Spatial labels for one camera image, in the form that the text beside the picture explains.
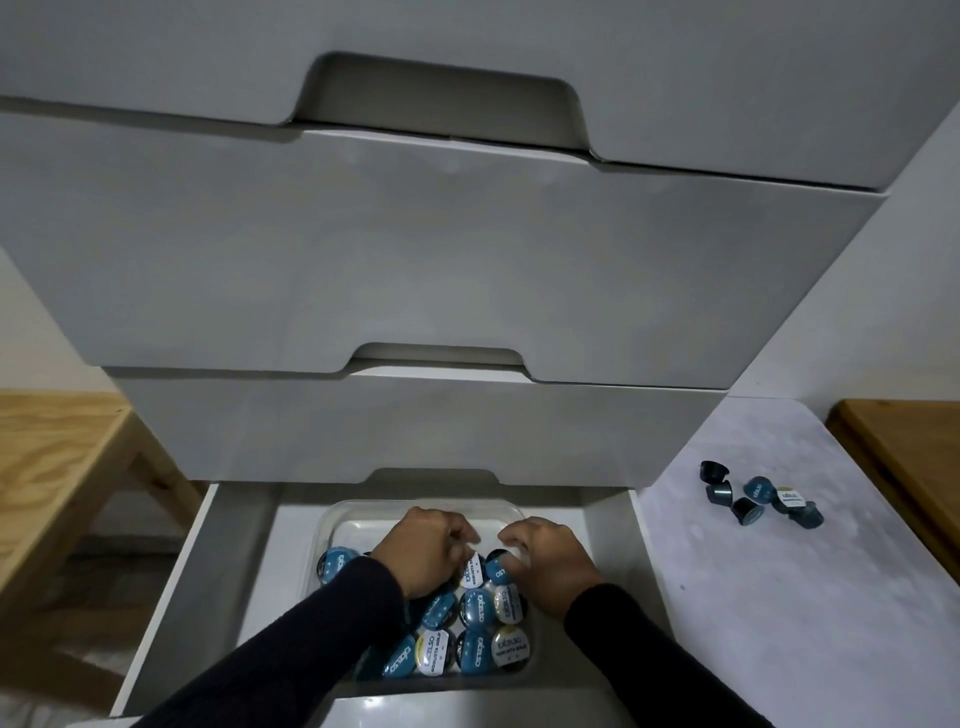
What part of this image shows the brown wooden board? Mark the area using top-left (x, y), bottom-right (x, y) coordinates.
top-left (825, 398), bottom-right (960, 588)

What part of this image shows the person's left forearm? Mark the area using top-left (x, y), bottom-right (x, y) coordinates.
top-left (144, 556), bottom-right (411, 728)

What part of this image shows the pile of blue coffee capsules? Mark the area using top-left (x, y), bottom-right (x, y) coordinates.
top-left (315, 546), bottom-right (535, 681)

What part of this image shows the cluster of dark loose capsules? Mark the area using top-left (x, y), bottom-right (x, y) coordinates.
top-left (698, 459), bottom-right (826, 531)

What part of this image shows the light wooden table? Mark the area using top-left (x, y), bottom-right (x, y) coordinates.
top-left (0, 390), bottom-right (213, 684)

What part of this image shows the white small drawer front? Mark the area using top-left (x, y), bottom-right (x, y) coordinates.
top-left (103, 358), bottom-right (730, 490)

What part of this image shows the white large drawer front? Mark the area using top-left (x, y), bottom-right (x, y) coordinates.
top-left (0, 96), bottom-right (888, 392)

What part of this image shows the person's right hand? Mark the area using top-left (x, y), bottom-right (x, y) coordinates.
top-left (497, 516), bottom-right (607, 624)

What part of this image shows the white upper drawer front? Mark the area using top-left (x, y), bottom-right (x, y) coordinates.
top-left (0, 0), bottom-right (960, 191)

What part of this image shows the blue-lidded coffee capsule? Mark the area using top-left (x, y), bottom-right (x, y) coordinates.
top-left (483, 549), bottom-right (519, 588)

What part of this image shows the clear plastic tray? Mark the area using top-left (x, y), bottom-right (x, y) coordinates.
top-left (314, 498), bottom-right (543, 688)

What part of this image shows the person's right forearm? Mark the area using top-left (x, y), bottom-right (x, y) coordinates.
top-left (563, 582), bottom-right (775, 728)

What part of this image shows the person's left hand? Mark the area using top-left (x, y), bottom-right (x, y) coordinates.
top-left (371, 506), bottom-right (483, 602)

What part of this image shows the white open drawer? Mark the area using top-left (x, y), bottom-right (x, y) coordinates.
top-left (111, 468), bottom-right (678, 728)

